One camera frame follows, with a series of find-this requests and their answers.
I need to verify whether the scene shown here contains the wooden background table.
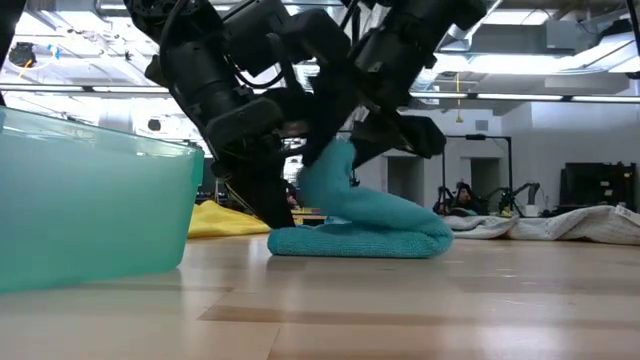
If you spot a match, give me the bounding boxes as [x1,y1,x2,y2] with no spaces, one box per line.
[291,207,329,226]

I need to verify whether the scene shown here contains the grey microfiber towel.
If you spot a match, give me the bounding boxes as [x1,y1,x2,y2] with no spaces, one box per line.
[442,203,640,247]

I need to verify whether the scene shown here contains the yellow hanging cord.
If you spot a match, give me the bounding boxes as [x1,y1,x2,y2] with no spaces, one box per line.
[453,72,465,125]

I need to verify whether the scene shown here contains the translucent green plastic bin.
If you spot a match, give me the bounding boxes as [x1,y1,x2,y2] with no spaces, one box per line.
[0,106,206,295]

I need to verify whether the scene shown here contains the person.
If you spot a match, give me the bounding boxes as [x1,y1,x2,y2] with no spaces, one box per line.
[452,182,484,216]

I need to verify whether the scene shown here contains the black ceiling cord reel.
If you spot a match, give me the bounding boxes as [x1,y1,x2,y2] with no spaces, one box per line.
[8,41,37,69]

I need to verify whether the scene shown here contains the black tube frame stand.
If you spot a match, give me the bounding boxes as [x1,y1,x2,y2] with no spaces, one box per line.
[442,133,515,216]

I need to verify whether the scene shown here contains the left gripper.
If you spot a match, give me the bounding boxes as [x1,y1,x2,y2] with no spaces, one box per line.
[204,4,361,230]

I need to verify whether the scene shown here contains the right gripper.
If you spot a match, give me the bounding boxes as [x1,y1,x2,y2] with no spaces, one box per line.
[349,27,447,169]

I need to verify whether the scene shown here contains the ceiling light strip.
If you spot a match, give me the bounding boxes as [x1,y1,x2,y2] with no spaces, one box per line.
[409,92,640,104]
[0,84,171,94]

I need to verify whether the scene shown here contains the black shelf cabinet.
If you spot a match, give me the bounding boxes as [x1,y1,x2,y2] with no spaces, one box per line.
[559,161,638,212]

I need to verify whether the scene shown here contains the blue microfiber towel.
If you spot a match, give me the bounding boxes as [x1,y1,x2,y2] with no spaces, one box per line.
[266,138,455,260]

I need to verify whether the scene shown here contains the yellow microfiber towel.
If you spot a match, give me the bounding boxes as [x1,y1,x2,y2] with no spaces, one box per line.
[187,199,274,240]

